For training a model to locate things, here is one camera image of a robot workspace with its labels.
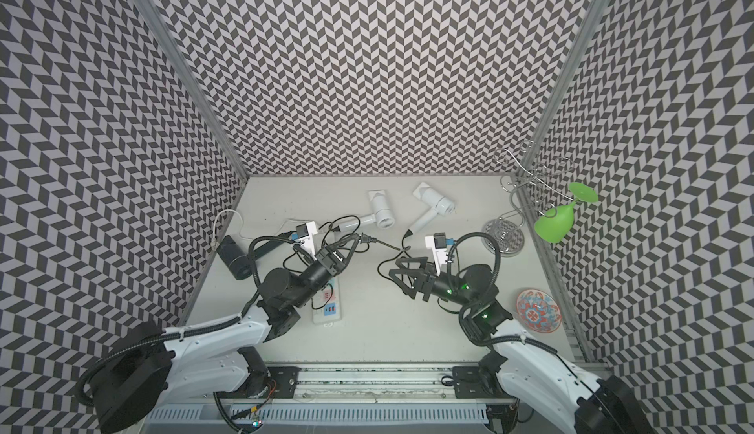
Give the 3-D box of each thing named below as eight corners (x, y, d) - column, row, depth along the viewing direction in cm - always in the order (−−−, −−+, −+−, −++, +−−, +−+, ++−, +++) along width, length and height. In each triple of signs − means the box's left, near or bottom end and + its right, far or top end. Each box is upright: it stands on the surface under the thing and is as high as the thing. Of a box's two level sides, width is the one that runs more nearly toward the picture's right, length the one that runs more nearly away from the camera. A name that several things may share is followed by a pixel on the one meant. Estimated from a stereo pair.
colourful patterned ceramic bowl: (508, 311, 88) (515, 303, 83) (521, 291, 92) (528, 282, 87) (545, 339, 83) (555, 332, 78) (557, 316, 87) (567, 308, 82)
